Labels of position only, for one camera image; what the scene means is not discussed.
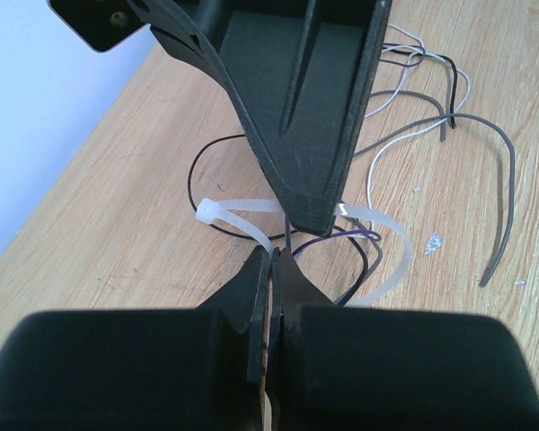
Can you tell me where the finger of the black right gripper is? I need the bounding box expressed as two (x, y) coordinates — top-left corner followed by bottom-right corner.
(131, 0), (391, 236)

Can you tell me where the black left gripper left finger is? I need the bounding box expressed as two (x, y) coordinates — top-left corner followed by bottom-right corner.
(195, 244), (273, 334)

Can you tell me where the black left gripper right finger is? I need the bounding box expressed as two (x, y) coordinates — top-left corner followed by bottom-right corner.
(272, 248), (334, 330)

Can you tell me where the white zip tie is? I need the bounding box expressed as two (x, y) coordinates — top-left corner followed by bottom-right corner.
(195, 198), (412, 307)

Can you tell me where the black wire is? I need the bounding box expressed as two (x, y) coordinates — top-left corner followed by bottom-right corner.
(186, 56), (459, 306)
(352, 89), (517, 287)

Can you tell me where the white wire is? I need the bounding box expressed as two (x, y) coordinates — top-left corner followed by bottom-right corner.
(365, 22), (472, 212)

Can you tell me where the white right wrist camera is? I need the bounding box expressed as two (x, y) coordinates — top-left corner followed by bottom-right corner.
(48, 0), (144, 52)

